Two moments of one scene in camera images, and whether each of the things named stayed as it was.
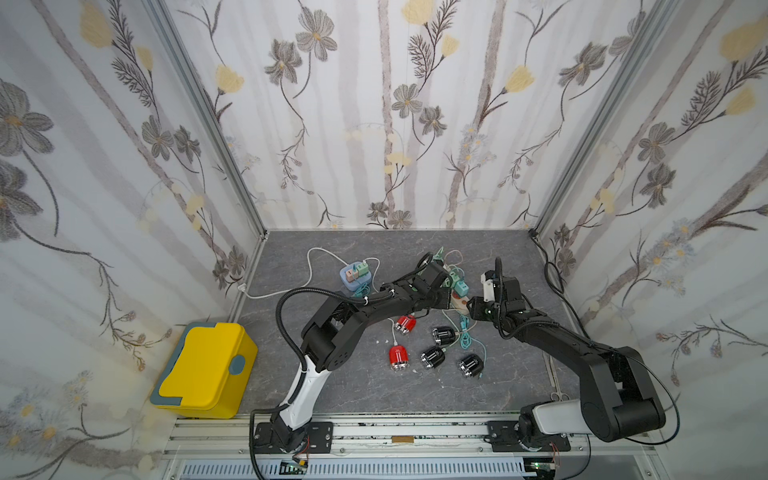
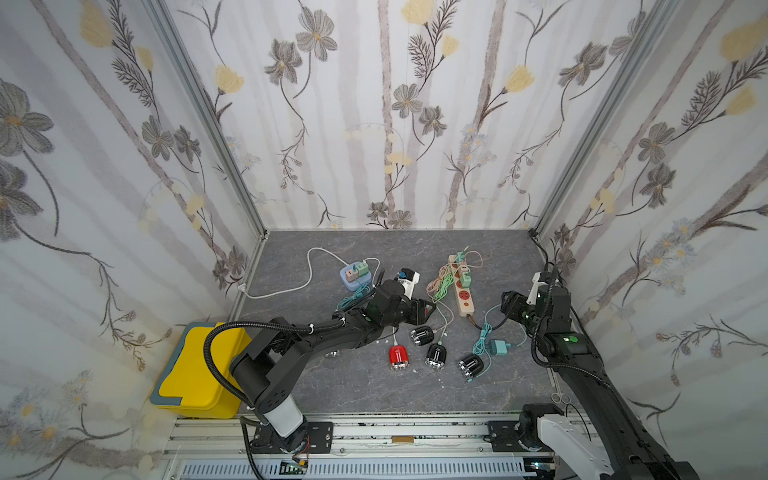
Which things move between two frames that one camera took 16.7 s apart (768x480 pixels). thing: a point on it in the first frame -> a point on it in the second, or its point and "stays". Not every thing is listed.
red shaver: x=399 y=357 stays
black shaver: x=444 y=335 -> x=422 y=335
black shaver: x=433 y=357 stays
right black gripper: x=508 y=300 -> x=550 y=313
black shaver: x=471 y=365 stays
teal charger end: x=461 y=288 -> x=499 y=347
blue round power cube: x=355 y=275 stays
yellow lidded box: x=208 y=371 stays
